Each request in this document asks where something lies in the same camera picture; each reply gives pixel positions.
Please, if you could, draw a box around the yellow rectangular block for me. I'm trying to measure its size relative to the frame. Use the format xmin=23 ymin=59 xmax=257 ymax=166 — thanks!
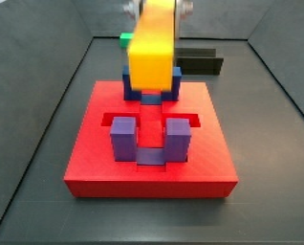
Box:
xmin=128 ymin=0 xmax=175 ymax=91

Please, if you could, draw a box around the black U-shaped bracket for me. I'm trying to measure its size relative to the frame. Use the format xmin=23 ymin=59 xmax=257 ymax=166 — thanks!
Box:
xmin=175 ymin=48 xmax=224 ymax=76

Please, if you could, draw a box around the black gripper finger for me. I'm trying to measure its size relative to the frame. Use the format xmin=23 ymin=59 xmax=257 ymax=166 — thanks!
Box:
xmin=123 ymin=0 xmax=143 ymax=19

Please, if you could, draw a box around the purple U-shaped block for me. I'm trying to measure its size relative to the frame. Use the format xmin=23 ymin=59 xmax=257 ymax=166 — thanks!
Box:
xmin=109 ymin=117 xmax=192 ymax=166

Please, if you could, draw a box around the green zigzag block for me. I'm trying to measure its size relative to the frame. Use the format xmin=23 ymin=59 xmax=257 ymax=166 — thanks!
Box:
xmin=120 ymin=33 xmax=133 ymax=48

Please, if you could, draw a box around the dark blue U-shaped block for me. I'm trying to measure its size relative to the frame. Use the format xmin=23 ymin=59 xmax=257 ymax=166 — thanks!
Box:
xmin=123 ymin=66 xmax=181 ymax=105

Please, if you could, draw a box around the red board base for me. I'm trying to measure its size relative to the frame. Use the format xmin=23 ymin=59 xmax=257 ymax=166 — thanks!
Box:
xmin=64 ymin=81 xmax=237 ymax=198

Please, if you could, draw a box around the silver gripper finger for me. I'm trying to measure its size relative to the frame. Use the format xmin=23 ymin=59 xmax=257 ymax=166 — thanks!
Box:
xmin=173 ymin=0 xmax=195 ymax=38

